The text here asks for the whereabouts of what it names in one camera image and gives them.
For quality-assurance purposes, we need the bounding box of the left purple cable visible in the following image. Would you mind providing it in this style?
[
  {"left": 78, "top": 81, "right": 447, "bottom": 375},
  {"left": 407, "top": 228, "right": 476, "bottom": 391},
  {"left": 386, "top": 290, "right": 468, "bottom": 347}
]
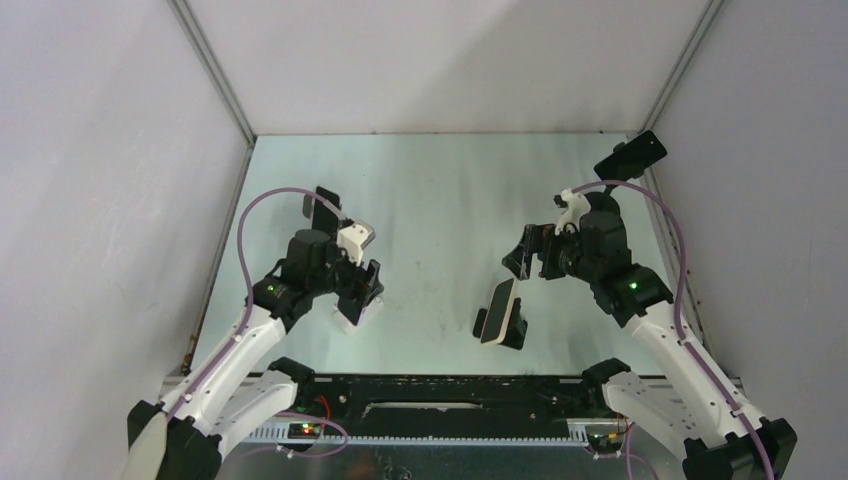
[{"left": 158, "top": 187, "right": 349, "bottom": 425}]

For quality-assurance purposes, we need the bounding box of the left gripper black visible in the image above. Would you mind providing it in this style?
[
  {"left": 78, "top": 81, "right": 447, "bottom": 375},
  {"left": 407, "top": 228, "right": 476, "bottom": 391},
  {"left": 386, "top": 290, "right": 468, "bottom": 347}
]
[{"left": 308, "top": 236, "right": 383, "bottom": 310}]

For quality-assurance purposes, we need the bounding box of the white folding phone stand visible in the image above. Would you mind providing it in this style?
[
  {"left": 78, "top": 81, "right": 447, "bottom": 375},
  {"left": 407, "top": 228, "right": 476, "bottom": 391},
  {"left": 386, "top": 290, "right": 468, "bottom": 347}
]
[{"left": 333, "top": 296, "right": 384, "bottom": 335}]

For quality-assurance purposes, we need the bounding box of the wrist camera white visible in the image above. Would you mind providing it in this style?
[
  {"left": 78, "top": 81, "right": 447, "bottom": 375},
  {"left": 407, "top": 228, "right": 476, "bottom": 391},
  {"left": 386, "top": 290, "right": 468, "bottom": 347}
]
[
  {"left": 336, "top": 220, "right": 376, "bottom": 267},
  {"left": 553, "top": 189, "right": 591, "bottom": 235}
]

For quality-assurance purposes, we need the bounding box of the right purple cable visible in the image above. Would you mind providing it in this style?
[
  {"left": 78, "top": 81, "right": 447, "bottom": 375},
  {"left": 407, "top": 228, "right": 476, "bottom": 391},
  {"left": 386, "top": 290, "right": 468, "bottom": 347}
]
[{"left": 572, "top": 180, "right": 776, "bottom": 480}]

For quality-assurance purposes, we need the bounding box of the grey slotted cable duct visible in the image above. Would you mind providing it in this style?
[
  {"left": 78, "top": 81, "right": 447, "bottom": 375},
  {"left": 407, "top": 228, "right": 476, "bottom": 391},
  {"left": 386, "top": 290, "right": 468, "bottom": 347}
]
[{"left": 243, "top": 422, "right": 589, "bottom": 447}]

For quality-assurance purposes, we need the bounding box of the black phone on round stand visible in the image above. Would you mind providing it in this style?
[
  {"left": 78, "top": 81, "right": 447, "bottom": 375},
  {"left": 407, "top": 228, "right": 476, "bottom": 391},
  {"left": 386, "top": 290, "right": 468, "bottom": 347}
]
[{"left": 593, "top": 130, "right": 668, "bottom": 181}]

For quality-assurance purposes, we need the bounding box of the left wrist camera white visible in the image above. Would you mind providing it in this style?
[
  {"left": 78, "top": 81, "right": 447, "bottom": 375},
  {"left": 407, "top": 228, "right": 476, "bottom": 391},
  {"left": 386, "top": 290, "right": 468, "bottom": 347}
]
[{"left": 336, "top": 220, "right": 376, "bottom": 267}]

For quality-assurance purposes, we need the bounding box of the left circuit board with LEDs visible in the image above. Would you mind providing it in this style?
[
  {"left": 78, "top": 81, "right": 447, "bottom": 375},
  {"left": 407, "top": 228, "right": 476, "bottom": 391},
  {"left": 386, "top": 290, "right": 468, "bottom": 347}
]
[{"left": 284, "top": 421, "right": 325, "bottom": 443}]

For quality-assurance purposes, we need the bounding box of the black round base phone stand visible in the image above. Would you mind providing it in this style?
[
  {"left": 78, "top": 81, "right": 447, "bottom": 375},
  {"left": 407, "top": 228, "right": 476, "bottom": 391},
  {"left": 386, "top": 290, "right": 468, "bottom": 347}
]
[{"left": 583, "top": 180, "right": 626, "bottom": 216}]

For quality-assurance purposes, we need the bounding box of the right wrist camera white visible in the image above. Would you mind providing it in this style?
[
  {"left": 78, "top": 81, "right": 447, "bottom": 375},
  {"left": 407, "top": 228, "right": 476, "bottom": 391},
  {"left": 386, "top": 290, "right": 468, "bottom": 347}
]
[{"left": 553, "top": 189, "right": 591, "bottom": 235}]

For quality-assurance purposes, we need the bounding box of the circuit board with leds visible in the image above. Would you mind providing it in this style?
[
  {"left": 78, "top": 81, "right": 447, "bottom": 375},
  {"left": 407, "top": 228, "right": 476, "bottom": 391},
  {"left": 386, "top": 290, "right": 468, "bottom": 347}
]
[
  {"left": 585, "top": 432, "right": 626, "bottom": 456},
  {"left": 284, "top": 421, "right": 325, "bottom": 443}
]

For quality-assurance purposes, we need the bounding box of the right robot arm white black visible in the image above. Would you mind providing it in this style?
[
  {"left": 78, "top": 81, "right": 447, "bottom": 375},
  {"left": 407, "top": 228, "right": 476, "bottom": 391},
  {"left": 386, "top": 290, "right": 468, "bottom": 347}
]
[{"left": 502, "top": 211, "right": 797, "bottom": 479}]

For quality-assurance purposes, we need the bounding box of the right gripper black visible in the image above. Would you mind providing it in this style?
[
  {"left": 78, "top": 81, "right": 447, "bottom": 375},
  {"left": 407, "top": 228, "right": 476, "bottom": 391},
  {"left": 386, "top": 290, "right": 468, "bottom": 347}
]
[{"left": 502, "top": 222, "right": 601, "bottom": 286}]

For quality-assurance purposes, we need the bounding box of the phone with white case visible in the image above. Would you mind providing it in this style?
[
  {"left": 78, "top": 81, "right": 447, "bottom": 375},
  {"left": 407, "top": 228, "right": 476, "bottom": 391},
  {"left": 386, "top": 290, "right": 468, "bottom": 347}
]
[{"left": 311, "top": 186, "right": 341, "bottom": 235}]

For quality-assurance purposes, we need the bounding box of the phone with cream case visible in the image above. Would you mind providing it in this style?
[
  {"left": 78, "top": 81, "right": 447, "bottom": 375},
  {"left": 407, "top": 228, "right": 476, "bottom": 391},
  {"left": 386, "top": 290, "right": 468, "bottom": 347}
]
[{"left": 480, "top": 278, "right": 518, "bottom": 345}]

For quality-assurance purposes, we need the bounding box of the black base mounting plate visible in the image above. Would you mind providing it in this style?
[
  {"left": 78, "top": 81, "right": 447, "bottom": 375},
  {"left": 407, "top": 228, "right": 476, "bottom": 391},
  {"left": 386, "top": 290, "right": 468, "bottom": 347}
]
[{"left": 292, "top": 374, "right": 615, "bottom": 441}]

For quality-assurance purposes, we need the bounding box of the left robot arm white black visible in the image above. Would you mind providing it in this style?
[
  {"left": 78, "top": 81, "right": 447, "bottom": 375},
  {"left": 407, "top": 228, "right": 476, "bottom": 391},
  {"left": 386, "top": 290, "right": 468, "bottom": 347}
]
[{"left": 122, "top": 222, "right": 383, "bottom": 479}]

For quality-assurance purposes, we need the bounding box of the purple cable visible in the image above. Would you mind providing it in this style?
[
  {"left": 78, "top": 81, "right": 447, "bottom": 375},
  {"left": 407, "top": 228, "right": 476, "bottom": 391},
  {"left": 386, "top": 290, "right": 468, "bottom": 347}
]
[
  {"left": 572, "top": 180, "right": 776, "bottom": 480},
  {"left": 158, "top": 187, "right": 349, "bottom": 425}
]

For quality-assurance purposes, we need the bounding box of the right circuit board with LEDs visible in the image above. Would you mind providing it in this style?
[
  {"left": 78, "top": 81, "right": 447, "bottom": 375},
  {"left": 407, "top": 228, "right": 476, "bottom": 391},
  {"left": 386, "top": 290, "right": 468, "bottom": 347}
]
[{"left": 585, "top": 432, "right": 626, "bottom": 456}]

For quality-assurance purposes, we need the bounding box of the black folding phone stand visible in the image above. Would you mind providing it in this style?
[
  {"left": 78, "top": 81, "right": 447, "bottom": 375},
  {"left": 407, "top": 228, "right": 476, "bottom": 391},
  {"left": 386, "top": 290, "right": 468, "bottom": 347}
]
[{"left": 472, "top": 297, "right": 528, "bottom": 351}]

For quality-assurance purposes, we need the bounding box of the grey stand wooden round base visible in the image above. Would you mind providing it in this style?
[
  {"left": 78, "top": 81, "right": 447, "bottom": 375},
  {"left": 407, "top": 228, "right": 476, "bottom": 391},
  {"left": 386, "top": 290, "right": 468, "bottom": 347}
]
[{"left": 302, "top": 194, "right": 315, "bottom": 219}]

